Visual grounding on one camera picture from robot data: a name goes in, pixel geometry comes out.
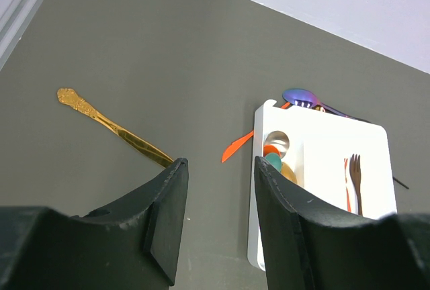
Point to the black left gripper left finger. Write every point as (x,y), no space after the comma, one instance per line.
(130,243)

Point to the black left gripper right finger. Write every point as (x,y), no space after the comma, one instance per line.
(311,244)

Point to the gold metal spoon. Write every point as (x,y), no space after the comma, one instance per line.
(288,173)

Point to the orange plastic fork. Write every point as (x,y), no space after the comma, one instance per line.
(346,186)

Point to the teal plastic spoon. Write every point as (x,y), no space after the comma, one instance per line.
(275,160)

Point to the orange plastic spoon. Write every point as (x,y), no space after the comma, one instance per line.
(270,149)

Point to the white divided utensil tray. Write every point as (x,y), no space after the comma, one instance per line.
(319,142)

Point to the orange plastic knife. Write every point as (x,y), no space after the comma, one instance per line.
(257,133)

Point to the gold metal knife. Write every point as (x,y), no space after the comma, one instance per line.
(69,96)

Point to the silver metal spoon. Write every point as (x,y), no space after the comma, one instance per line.
(280,140)

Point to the iridescent purple spoon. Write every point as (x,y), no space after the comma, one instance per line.
(307,99)

